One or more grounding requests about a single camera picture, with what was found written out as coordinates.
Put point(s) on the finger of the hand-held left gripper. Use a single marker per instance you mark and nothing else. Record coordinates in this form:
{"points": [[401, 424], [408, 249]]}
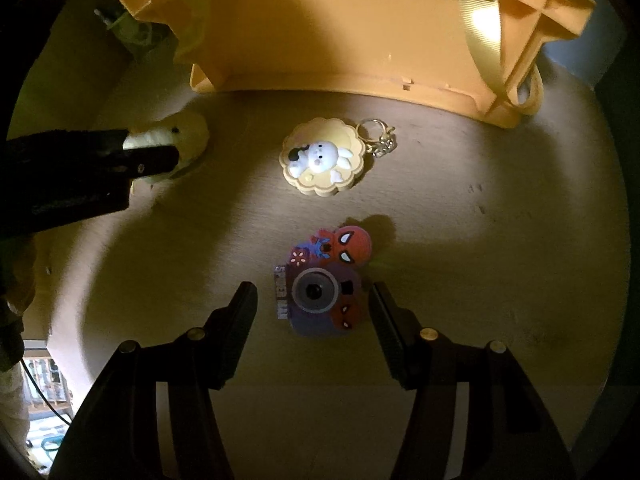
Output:
{"points": [[112, 137], [150, 160]]}

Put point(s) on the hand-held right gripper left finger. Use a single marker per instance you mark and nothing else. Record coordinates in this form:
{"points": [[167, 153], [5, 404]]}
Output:
{"points": [[240, 330]]}

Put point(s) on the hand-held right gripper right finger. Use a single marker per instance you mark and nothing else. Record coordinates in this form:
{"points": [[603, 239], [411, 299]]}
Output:
{"points": [[387, 335]]}

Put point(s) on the yellow plush duck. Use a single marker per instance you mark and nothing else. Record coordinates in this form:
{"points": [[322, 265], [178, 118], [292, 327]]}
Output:
{"points": [[192, 132]]}

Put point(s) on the purple toy camera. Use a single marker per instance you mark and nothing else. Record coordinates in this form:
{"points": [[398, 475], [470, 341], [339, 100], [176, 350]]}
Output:
{"points": [[312, 292]]}

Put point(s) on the orange plastic crate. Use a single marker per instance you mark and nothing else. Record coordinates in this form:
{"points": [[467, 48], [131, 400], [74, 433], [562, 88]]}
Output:
{"points": [[350, 35]]}

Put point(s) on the wooden side panel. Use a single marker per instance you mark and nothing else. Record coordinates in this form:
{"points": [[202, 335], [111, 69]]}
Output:
{"points": [[65, 85]]}

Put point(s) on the green pen cup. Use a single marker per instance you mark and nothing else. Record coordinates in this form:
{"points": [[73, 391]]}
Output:
{"points": [[131, 30]]}

